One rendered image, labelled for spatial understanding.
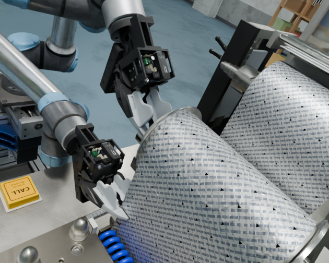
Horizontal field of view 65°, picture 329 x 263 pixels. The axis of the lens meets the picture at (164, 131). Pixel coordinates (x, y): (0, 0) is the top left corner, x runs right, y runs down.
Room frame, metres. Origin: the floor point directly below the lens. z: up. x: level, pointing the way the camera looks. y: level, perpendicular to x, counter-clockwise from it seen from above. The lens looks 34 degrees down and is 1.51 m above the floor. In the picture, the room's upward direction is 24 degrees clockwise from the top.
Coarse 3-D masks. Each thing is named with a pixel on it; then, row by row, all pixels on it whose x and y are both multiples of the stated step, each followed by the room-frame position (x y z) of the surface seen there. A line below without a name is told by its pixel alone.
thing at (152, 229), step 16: (128, 192) 0.32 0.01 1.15; (144, 192) 0.30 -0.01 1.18; (128, 208) 0.31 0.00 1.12; (144, 208) 0.29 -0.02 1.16; (160, 208) 0.28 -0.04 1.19; (128, 224) 0.30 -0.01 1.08; (144, 224) 0.28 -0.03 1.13; (160, 224) 0.27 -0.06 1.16; (176, 224) 0.26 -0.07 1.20; (128, 240) 0.29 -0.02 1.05; (144, 240) 0.28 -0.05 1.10; (160, 240) 0.26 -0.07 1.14; (176, 240) 0.25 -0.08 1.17; (192, 240) 0.24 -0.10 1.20; (144, 256) 0.27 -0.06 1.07; (160, 256) 0.25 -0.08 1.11; (176, 256) 0.24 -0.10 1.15; (192, 256) 0.23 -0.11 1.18
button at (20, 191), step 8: (24, 176) 0.42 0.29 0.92; (0, 184) 0.37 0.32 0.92; (8, 184) 0.38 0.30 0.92; (16, 184) 0.39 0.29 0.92; (24, 184) 0.40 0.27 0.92; (32, 184) 0.41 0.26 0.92; (8, 192) 0.36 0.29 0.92; (16, 192) 0.37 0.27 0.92; (24, 192) 0.38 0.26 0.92; (32, 192) 0.39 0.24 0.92; (8, 200) 0.34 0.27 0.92; (16, 200) 0.35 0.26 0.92; (24, 200) 0.36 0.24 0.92; (32, 200) 0.38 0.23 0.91; (8, 208) 0.33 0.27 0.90
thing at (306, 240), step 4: (152, 124) 0.35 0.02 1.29; (148, 128) 0.34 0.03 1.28; (144, 136) 0.34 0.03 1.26; (316, 228) 0.25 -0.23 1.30; (312, 232) 0.24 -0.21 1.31; (308, 236) 0.23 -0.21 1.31; (312, 236) 0.23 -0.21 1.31; (304, 240) 0.22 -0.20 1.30; (308, 240) 0.22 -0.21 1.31; (300, 244) 0.22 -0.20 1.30; (304, 244) 0.22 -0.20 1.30; (300, 248) 0.21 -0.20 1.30; (296, 252) 0.21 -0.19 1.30; (292, 256) 0.20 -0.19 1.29; (288, 260) 0.20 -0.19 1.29
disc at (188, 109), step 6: (180, 108) 0.36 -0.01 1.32; (186, 108) 0.37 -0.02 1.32; (192, 108) 0.38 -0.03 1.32; (168, 114) 0.34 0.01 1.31; (174, 114) 0.35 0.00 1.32; (180, 114) 0.36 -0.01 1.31; (198, 114) 0.41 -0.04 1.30; (162, 120) 0.33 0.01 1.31; (168, 120) 0.34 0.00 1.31; (156, 126) 0.33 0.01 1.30; (150, 132) 0.32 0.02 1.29; (144, 138) 0.32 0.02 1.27; (150, 138) 0.32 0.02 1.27; (144, 144) 0.32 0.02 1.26; (138, 150) 0.31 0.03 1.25; (138, 156) 0.32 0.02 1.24; (138, 162) 0.32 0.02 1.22
